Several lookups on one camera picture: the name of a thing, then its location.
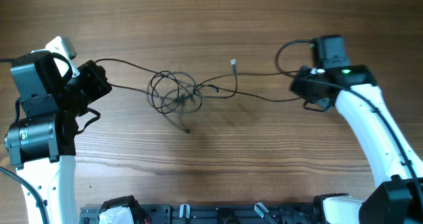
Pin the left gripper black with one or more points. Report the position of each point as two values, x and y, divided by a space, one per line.
95 74

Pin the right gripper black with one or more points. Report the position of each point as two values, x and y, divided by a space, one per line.
296 86

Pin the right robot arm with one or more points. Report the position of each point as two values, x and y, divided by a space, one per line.
390 202

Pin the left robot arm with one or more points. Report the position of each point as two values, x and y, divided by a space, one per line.
41 146

